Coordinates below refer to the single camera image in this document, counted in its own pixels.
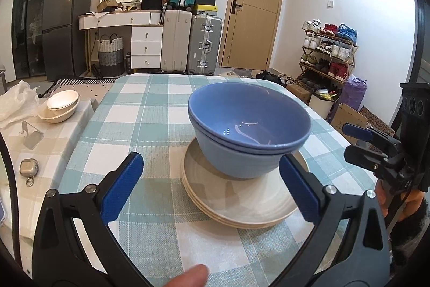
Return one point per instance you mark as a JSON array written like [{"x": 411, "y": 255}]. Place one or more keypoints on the small brown cardboard box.
[{"x": 299, "y": 93}]

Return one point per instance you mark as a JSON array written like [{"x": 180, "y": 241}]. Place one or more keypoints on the grey earbuds case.
[{"x": 29, "y": 167}]

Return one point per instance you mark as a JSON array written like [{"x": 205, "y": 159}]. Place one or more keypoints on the white drawer unit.
[{"x": 146, "y": 48}]

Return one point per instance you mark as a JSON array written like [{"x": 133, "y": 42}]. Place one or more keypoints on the blue bowl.
[
  {"x": 248, "y": 112},
  {"x": 235, "y": 164}
]

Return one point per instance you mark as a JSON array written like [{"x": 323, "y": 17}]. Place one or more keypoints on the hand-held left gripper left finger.
[{"x": 122, "y": 186}]

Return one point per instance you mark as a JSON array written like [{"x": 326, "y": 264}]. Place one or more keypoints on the wide cream bowl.
[{"x": 57, "y": 117}]

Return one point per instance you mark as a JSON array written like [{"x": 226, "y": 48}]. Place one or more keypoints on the person's right forearm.
[{"x": 410, "y": 246}]

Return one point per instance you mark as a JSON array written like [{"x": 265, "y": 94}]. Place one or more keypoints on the brown patterned doormat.
[{"x": 376, "y": 122}]

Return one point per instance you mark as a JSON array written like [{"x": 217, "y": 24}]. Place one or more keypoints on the small open cardboard box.
[{"x": 107, "y": 6}]

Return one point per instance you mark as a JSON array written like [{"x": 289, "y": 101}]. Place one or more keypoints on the grey white woven basket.
[{"x": 111, "y": 61}]

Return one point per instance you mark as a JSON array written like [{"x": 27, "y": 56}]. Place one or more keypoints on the beige suitcase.
[{"x": 174, "y": 41}]

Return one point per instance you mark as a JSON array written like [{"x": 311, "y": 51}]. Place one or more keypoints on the metal phone stand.
[{"x": 32, "y": 139}]

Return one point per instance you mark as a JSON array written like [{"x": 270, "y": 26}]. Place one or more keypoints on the pile of assorted shoes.
[{"x": 268, "y": 76}]

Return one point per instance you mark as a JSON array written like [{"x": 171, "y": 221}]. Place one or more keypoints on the yellow black shoe box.
[{"x": 205, "y": 10}]

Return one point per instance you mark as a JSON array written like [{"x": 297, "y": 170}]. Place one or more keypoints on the person's left hand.
[{"x": 188, "y": 278}]

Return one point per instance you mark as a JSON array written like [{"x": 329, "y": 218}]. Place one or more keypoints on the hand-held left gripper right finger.
[{"x": 299, "y": 186}]

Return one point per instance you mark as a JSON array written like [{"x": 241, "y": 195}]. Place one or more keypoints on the dark glass cabinet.
[{"x": 27, "y": 38}]

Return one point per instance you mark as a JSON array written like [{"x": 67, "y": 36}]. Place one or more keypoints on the green checked tablecloth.
[{"x": 134, "y": 112}]

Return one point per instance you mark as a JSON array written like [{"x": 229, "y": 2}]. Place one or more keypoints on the white plastic bag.
[{"x": 16, "y": 102}]

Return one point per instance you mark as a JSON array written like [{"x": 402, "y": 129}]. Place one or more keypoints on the shoe rack with shoes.
[{"x": 336, "y": 70}]

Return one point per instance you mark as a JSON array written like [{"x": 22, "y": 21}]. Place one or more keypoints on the large printed cardboard box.
[{"x": 349, "y": 119}]

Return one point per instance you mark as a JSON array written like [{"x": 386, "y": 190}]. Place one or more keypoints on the wooden door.
[{"x": 255, "y": 21}]

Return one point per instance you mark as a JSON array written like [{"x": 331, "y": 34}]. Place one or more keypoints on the striped black white rug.
[{"x": 84, "y": 83}]

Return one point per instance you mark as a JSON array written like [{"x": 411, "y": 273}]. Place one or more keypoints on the small cream bowl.
[{"x": 62, "y": 98}]

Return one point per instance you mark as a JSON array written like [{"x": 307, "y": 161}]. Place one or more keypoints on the cream slipper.
[{"x": 232, "y": 73}]

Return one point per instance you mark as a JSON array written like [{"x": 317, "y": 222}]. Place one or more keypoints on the white trash bin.
[{"x": 319, "y": 107}]

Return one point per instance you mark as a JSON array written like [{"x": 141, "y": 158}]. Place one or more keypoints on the black bag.
[{"x": 152, "y": 3}]

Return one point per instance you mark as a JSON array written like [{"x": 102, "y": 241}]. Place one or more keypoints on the silver suitcase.
[{"x": 205, "y": 45}]

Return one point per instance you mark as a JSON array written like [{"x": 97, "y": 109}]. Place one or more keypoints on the black bottle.
[{"x": 128, "y": 65}]

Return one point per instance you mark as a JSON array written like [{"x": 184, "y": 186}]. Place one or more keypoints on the grey refrigerator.
[{"x": 67, "y": 21}]

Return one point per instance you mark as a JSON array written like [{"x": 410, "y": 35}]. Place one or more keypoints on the person's right hand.
[{"x": 415, "y": 209}]

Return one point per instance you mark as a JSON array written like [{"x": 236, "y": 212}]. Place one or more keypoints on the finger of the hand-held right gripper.
[
  {"x": 356, "y": 130},
  {"x": 362, "y": 156}
]

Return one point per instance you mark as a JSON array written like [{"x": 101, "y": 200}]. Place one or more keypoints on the wooden shoe rack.
[{"x": 352, "y": 55}]

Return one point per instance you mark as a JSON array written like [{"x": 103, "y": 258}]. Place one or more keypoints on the purple bag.
[{"x": 352, "y": 93}]

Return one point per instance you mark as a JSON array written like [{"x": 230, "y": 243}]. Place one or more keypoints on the white vanity desk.
[{"x": 114, "y": 19}]

